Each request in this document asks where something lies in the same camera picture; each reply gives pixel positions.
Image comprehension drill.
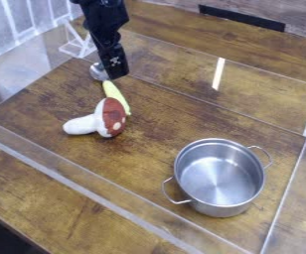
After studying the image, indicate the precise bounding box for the silver pot with handles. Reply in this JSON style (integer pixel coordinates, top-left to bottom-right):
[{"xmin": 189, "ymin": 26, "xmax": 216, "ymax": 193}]
[{"xmin": 161, "ymin": 138, "xmax": 272, "ymax": 217}]

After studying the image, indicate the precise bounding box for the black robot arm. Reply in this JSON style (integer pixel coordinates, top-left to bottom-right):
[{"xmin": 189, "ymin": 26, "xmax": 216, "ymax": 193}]
[{"xmin": 70, "ymin": 0, "xmax": 129, "ymax": 80}]

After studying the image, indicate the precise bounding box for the clear acrylic front barrier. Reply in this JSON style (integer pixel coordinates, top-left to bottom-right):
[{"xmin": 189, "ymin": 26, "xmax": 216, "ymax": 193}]
[{"xmin": 0, "ymin": 126, "xmax": 252, "ymax": 254}]

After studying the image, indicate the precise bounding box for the spoon with yellow handle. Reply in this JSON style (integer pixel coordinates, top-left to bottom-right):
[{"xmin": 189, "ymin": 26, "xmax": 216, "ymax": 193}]
[{"xmin": 89, "ymin": 63, "xmax": 132, "ymax": 115}]

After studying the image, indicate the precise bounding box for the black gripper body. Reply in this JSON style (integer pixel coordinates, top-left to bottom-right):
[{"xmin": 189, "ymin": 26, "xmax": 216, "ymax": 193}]
[{"xmin": 79, "ymin": 0, "xmax": 129, "ymax": 51}]

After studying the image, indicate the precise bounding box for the clear acrylic triangular stand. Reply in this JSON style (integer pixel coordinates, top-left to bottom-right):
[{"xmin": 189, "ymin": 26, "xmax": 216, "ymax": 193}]
[{"xmin": 59, "ymin": 23, "xmax": 96, "ymax": 59}]

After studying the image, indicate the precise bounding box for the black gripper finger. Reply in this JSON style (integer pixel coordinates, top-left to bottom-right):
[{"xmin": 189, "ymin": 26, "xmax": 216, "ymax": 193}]
[{"xmin": 98, "ymin": 43, "xmax": 129, "ymax": 79}]

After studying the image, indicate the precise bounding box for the brown and white plush mushroom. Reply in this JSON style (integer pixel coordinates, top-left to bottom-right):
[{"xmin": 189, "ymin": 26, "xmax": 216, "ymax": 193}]
[{"xmin": 63, "ymin": 97, "xmax": 126, "ymax": 138}]

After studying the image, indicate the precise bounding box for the black bar on table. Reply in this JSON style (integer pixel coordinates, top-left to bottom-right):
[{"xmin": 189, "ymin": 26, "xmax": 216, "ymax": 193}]
[{"xmin": 199, "ymin": 4, "xmax": 286, "ymax": 32}]

